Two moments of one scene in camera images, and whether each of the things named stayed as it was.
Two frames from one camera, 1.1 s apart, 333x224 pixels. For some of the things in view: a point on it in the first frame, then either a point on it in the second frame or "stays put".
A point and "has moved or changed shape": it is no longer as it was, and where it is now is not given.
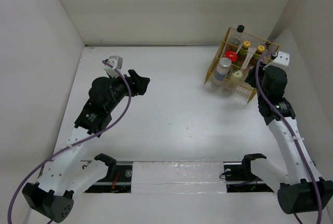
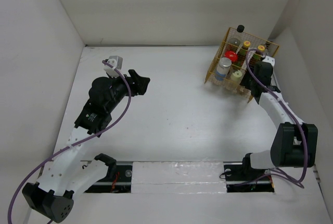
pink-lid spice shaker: x=245 y=71 has moved or changed shape
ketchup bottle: x=242 y=54 stays put
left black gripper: x=138 y=84 stays put
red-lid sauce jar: x=231 y=55 stays put
